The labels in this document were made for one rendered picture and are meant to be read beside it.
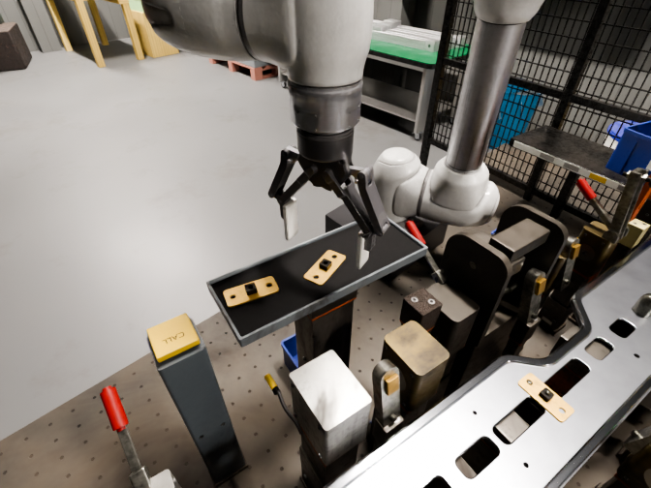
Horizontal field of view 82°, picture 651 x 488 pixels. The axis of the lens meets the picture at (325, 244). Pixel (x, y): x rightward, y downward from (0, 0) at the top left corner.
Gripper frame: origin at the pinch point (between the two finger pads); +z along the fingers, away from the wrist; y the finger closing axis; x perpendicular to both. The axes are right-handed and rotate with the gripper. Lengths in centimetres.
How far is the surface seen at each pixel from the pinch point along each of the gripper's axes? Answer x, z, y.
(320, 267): -0.8, 4.9, -0.6
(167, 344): -25.1, 5.3, -10.8
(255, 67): 379, 104, -346
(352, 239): 9.2, 5.4, 0.2
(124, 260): 43, 121, -176
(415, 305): 5.4, 11.4, 15.2
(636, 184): 54, 2, 45
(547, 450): -2.4, 21.4, 41.1
